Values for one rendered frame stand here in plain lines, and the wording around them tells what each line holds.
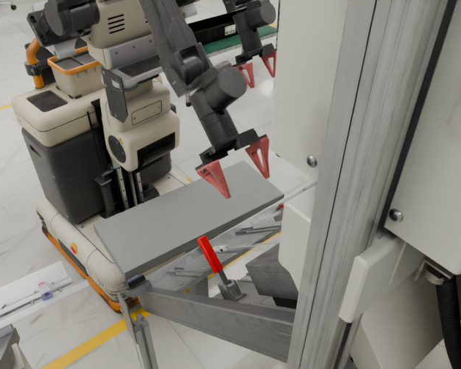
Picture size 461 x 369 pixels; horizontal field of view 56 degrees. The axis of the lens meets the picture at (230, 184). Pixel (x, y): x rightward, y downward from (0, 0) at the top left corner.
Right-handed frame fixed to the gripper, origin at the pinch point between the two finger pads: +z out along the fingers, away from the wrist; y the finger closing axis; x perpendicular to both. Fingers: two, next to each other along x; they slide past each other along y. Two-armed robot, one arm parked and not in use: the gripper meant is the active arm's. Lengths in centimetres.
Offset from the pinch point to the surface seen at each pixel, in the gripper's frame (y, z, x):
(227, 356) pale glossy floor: 10, 60, 89
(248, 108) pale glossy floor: 136, -40, 188
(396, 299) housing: -13.4, 14.9, -39.6
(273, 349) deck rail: -20.5, 18.5, -23.7
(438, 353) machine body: 30, 57, 5
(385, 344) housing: -16.7, 17.7, -39.5
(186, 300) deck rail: -20.6, 13.0, -0.2
